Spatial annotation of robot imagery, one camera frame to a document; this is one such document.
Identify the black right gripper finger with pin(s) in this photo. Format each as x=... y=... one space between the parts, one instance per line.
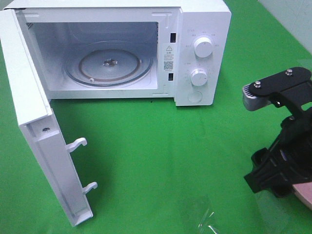
x=299 y=165
x=270 y=173

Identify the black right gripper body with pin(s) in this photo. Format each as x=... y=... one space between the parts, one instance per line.
x=295 y=138

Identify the pink round plate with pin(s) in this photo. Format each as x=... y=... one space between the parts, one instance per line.
x=303 y=192

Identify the round door release button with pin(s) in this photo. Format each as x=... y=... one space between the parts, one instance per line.
x=195 y=97

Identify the white microwave knob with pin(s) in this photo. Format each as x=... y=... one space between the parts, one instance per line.
x=199 y=77
x=203 y=47

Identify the white microwave oven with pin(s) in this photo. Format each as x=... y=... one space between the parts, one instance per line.
x=66 y=49

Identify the glass microwave turntable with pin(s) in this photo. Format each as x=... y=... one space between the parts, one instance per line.
x=110 y=63

